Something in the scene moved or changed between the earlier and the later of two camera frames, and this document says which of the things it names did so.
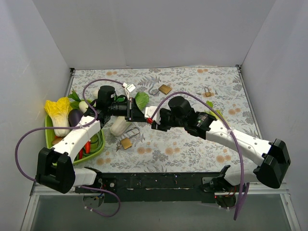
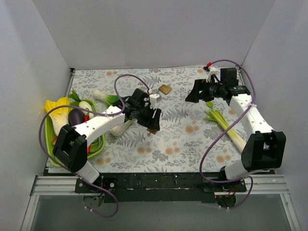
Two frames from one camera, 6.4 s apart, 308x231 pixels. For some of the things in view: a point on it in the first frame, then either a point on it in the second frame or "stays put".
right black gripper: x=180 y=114 → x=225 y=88
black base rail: x=179 y=187 stays put
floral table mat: x=218 y=91 stays put
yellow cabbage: x=59 y=111 stays put
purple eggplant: x=74 y=116 stays put
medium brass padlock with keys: x=126 y=143 → x=152 y=131
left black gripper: x=130 y=109 → x=149 y=118
